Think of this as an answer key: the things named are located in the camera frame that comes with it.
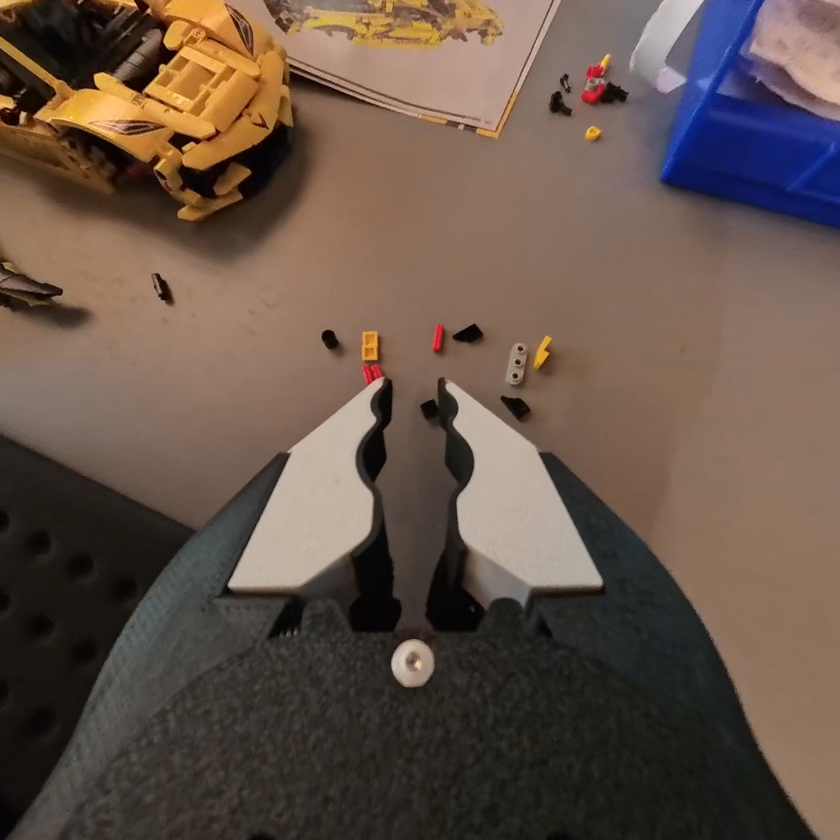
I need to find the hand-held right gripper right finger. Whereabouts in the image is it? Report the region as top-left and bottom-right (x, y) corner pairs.
(427, 377), (605, 632)

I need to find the yellow toy brick car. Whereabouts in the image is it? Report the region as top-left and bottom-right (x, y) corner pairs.
(0, 0), (294, 222)

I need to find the pile of small mixed bricks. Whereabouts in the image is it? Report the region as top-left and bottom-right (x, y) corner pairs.
(320, 322), (554, 421)

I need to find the cluster of red black bricks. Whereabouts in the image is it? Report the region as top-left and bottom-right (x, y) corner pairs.
(550, 54), (630, 142)

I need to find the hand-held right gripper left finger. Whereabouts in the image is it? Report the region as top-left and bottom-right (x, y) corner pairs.
(226, 378), (403, 632)

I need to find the building instruction booklet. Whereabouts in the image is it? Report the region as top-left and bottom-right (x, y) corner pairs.
(226, 0), (564, 139)

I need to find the grey desk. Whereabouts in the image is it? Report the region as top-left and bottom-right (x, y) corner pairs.
(0, 0), (840, 840)

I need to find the blue plastic bin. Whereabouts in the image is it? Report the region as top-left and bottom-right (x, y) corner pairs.
(659, 0), (840, 229)

